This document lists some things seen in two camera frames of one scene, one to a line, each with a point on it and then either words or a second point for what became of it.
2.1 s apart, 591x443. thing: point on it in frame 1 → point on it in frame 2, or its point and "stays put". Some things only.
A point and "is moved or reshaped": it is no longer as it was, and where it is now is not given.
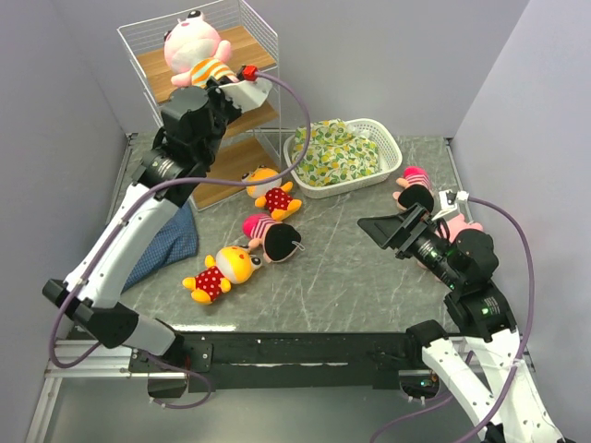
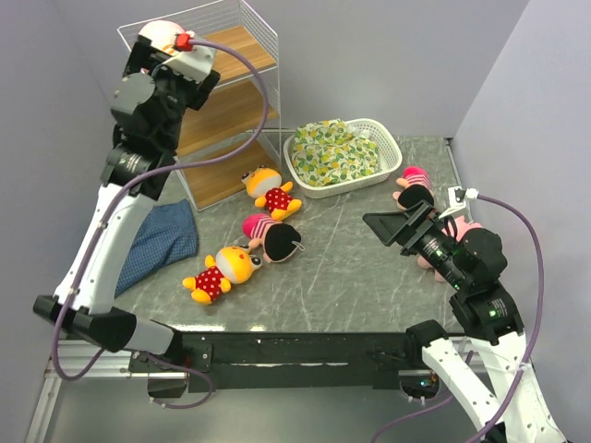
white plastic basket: (389, 156) stays put
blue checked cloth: (177, 240) stays put
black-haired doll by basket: (417, 189) stays put
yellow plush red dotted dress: (232, 266) stays put
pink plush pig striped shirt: (194, 50) is moved or reshaped
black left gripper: (214, 93) → (143, 59)
